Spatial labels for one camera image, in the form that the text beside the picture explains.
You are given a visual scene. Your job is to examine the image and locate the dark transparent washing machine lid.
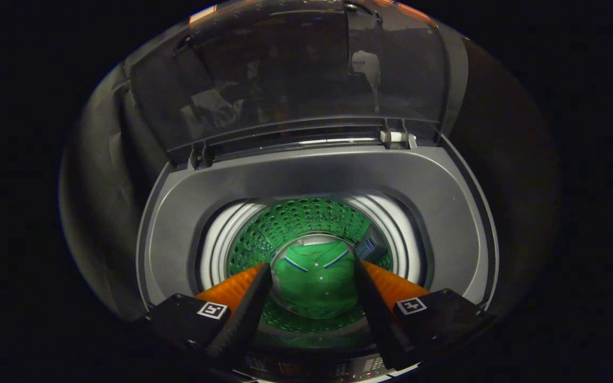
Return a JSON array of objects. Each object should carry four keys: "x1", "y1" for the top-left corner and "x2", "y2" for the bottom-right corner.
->
[{"x1": 125, "y1": 0, "x2": 469, "y2": 170}]

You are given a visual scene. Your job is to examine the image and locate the grey washing machine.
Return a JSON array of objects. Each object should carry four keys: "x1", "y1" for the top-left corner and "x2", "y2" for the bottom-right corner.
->
[{"x1": 135, "y1": 133, "x2": 500, "y2": 381}]

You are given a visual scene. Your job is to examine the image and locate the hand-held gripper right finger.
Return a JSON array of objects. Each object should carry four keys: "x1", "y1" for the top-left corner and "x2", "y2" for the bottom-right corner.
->
[{"x1": 353, "y1": 256, "x2": 498, "y2": 371}]

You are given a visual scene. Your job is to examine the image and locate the green polo shirt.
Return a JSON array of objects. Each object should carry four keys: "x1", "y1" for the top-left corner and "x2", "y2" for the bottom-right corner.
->
[{"x1": 274, "y1": 239, "x2": 390, "y2": 320}]

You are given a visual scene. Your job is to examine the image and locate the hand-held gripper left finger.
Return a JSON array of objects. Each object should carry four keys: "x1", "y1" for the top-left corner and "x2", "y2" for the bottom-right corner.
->
[{"x1": 142, "y1": 262, "x2": 274, "y2": 368}]

